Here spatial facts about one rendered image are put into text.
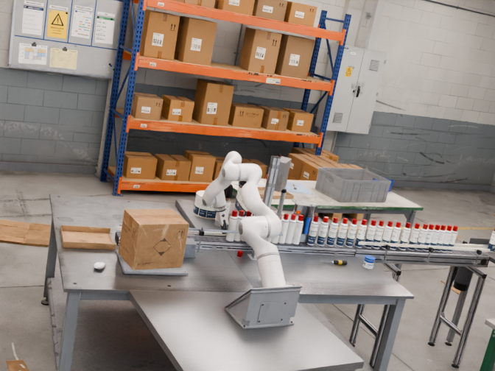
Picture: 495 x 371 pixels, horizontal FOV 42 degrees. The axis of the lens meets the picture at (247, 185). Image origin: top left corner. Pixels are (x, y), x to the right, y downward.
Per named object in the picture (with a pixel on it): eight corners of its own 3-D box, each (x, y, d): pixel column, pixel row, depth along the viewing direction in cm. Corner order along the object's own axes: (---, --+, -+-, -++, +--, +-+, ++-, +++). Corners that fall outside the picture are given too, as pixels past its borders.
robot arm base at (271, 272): (281, 297, 340) (273, 264, 347) (300, 285, 326) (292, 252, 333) (250, 299, 330) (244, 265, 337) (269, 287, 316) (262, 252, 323)
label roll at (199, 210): (194, 207, 470) (197, 188, 466) (221, 212, 471) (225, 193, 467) (191, 216, 451) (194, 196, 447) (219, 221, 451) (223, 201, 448)
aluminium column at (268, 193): (257, 255, 414) (278, 155, 397) (260, 258, 410) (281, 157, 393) (251, 255, 412) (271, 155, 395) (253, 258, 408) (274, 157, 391)
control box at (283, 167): (286, 186, 414) (292, 158, 409) (280, 192, 398) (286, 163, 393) (270, 182, 416) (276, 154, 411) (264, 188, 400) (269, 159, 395)
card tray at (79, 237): (109, 233, 404) (110, 227, 403) (115, 249, 380) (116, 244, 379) (60, 231, 393) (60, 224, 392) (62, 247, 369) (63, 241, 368)
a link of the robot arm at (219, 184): (218, 181, 378) (206, 211, 400) (239, 171, 387) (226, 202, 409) (209, 170, 381) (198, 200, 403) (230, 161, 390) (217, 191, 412)
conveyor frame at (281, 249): (348, 249, 457) (349, 244, 456) (354, 256, 447) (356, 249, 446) (114, 238, 398) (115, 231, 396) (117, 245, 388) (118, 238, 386)
